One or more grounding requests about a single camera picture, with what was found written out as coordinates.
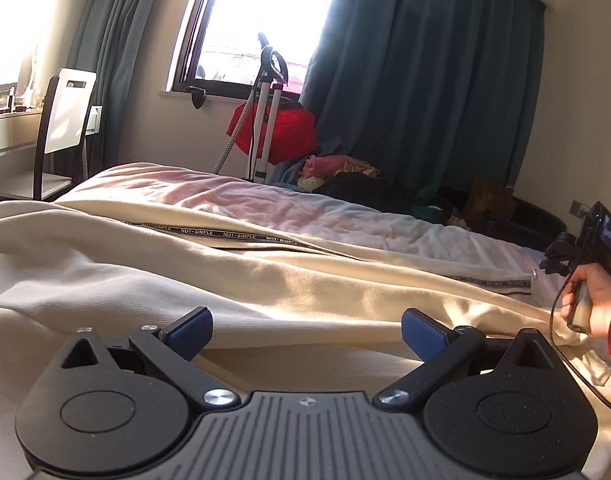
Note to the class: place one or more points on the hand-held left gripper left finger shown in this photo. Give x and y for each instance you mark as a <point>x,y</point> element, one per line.
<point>188,332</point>

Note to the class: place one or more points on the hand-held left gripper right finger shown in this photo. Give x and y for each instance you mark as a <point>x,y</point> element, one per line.
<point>425,335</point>

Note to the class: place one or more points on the cream sweatpants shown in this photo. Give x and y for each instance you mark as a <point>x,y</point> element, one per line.
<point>285,285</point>

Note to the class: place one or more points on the dark clothes pile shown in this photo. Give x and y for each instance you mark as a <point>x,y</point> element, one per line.
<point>380,195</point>

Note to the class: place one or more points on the person's right hand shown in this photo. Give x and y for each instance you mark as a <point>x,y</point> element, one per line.
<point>600,290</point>

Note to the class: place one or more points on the black armchair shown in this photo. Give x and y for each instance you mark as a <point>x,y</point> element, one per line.
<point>535,222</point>

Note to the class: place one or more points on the brown bag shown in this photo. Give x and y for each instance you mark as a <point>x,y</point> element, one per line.
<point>488,200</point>

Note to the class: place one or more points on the pink cloth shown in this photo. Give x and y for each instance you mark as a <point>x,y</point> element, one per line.
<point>330,167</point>

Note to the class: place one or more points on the red garment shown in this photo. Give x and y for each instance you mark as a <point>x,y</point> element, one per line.
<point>293,132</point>

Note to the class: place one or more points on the garment steamer stand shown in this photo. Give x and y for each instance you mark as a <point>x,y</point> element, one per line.
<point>265,110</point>

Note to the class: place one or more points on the wide teal curtain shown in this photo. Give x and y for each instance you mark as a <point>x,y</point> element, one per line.
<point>425,75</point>

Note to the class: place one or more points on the black and white chair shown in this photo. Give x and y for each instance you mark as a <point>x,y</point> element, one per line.
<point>65,115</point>

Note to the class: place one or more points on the white vanity desk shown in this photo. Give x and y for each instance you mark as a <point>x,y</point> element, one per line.
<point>5,155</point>

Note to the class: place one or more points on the narrow teal curtain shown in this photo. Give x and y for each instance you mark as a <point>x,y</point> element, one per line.
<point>110,50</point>

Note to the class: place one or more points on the dark framed window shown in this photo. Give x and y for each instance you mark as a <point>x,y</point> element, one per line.
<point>255,15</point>

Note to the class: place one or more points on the wall switch plate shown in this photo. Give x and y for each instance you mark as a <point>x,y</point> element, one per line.
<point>580,208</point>

